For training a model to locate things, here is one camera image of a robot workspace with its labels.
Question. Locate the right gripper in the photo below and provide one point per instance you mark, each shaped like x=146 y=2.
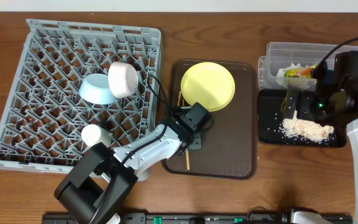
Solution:
x=305 y=101

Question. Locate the white cup with rice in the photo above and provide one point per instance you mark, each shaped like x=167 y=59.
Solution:
x=93 y=134

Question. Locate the black waste tray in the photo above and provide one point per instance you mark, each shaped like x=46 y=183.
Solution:
x=269 y=104

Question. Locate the spilled rice pile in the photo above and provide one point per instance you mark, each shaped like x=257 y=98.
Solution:
x=298 y=129

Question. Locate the green snack wrapper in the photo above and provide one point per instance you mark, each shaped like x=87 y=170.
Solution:
x=297 y=71

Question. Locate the clear plastic bin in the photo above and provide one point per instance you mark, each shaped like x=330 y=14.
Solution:
x=282 y=55

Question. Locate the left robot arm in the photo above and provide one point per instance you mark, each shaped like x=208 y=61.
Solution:
x=94 y=190

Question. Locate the white small bowl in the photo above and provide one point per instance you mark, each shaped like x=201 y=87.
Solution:
x=122 y=79

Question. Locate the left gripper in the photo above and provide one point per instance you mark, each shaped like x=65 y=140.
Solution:
x=194 y=142

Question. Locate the light blue bowl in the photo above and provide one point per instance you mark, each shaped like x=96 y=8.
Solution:
x=95 y=89

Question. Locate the grey dishwasher rack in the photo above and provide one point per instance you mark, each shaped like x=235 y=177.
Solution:
x=40 y=128

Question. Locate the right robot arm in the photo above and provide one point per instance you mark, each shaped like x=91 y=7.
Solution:
x=332 y=103

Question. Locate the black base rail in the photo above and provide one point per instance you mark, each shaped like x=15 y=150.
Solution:
x=141 y=218

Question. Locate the dark brown serving tray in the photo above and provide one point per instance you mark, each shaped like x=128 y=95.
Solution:
x=229 y=148

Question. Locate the yellow round plate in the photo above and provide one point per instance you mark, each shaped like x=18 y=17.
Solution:
x=209 y=84

